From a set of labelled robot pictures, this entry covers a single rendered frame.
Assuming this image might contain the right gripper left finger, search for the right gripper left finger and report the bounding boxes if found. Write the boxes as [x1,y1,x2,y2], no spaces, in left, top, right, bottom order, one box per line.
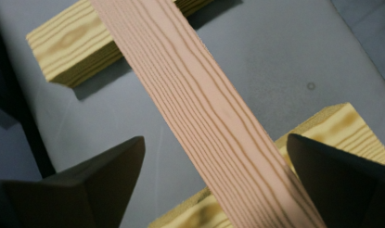
[0,135,146,228]

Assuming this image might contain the light wooden board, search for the light wooden board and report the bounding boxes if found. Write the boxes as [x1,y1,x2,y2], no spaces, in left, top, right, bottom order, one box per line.
[87,0,327,228]

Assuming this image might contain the grey panel wall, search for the grey panel wall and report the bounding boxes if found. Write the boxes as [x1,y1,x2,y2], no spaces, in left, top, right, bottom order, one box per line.
[330,0,385,79]

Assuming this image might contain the light wooden plank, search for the light wooden plank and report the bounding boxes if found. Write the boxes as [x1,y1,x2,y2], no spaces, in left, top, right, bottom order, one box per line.
[149,101,385,228]
[25,0,212,90]

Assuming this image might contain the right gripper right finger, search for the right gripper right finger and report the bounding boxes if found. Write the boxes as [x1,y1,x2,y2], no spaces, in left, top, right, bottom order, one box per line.
[286,133,385,228]

